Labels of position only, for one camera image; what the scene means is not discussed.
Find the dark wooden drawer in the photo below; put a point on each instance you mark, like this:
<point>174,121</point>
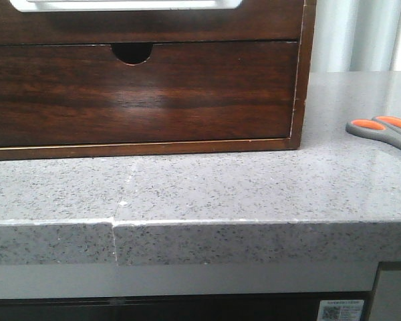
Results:
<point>250,20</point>
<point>83,94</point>

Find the orange grey handled scissors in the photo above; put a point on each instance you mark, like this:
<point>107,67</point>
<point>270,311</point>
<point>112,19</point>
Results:
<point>381,128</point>

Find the dark wooden drawer cabinet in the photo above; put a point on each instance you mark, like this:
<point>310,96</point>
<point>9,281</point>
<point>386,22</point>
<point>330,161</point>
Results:
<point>134,53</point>

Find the white tray in drawer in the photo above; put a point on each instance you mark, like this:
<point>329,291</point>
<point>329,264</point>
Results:
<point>87,6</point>

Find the white QR code sticker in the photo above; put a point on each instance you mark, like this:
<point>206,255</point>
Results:
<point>340,310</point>

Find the grey cabinet door panel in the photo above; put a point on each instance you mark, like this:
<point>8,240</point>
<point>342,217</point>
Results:
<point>386,303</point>

